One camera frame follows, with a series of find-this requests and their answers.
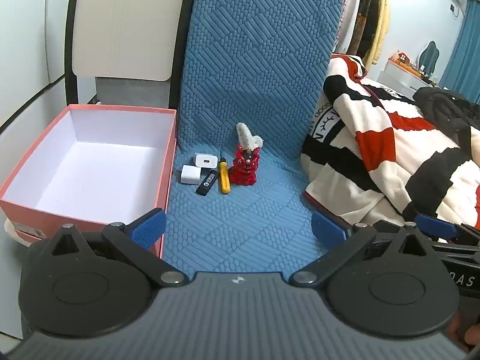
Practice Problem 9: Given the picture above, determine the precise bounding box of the white plug adapter cube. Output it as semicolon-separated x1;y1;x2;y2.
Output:
180;165;202;185

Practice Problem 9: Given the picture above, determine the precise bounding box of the black lighter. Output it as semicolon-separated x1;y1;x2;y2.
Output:
196;169;219;196

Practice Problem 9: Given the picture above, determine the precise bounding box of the white usb charger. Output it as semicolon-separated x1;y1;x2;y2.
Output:
194;153;218;169

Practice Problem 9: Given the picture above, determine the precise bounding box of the yellow handled screwdriver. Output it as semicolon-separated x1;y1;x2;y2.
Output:
219;155;231;194

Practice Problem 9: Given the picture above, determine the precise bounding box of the red lion figurine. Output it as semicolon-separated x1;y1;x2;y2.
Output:
229;145;260;186

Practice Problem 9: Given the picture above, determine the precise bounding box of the white fluffy hair clip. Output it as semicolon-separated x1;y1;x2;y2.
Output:
236;123;264;150

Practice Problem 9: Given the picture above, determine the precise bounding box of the person's right hand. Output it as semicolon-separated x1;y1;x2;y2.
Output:
446;311;479;351

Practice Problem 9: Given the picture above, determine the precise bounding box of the pink cardboard box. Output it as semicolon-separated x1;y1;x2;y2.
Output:
1;105;176;246

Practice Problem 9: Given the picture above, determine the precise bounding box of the striped fleece blanket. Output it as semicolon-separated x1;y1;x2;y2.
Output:
301;54;479;228

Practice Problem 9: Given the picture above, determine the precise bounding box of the black jacket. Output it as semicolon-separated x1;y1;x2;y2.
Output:
413;87;479;164

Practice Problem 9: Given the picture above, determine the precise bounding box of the blue curtain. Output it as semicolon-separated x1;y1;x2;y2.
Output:
439;0;480;104

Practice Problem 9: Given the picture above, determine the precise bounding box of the white desk with items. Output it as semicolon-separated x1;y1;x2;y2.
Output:
377;53;434;97

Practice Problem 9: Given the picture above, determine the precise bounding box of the blue office chair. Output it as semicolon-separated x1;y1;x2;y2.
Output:
418;41;440;78

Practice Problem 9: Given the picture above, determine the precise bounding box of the hanging clothes rack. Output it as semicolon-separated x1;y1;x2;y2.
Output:
334;0;391;68

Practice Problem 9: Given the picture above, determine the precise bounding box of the blue textured sofa cover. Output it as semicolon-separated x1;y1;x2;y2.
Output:
163;0;343;276

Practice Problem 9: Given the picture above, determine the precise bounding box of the cream chair backrest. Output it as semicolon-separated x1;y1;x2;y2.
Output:
64;0;194;109

